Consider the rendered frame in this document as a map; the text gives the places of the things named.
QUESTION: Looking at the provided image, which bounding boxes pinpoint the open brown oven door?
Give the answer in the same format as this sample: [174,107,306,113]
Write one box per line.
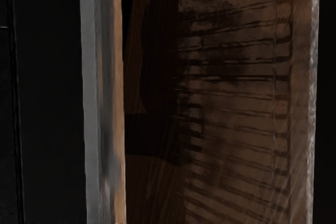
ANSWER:
[122,0,321,224]

